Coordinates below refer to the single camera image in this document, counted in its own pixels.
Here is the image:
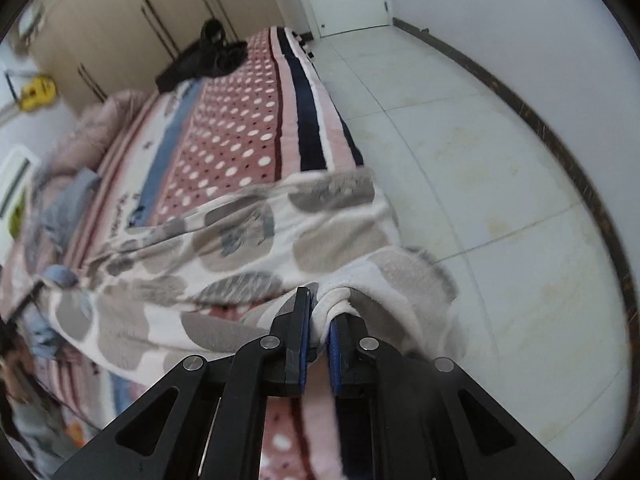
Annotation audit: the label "blue grey garment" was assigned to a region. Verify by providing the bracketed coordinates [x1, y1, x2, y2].
[39, 167, 102, 255]

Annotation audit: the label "green pillow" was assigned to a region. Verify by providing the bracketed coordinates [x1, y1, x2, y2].
[8, 193, 26, 240]

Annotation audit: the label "pink plaid duvet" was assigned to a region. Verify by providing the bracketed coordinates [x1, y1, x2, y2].
[20, 90, 148, 274]

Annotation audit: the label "yellow guitar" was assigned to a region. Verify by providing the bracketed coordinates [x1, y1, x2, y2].
[3, 70, 58, 113]

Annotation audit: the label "black garment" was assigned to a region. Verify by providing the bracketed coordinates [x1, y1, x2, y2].
[155, 18, 248, 93]

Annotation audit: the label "beige wooden wardrobe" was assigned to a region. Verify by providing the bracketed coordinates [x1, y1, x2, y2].
[29, 0, 289, 112]

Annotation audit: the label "red striped dotted bed blanket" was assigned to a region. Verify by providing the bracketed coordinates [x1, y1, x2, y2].
[1, 27, 364, 479]

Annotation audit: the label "cream bear print pants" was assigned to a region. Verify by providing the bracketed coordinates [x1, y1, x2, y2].
[40, 168, 466, 385]

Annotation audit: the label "white headboard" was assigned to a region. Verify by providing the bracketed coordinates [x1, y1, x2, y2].
[0, 145, 40, 218]

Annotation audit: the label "left hand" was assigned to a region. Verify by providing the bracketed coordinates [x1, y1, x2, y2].
[1, 335, 35, 403]

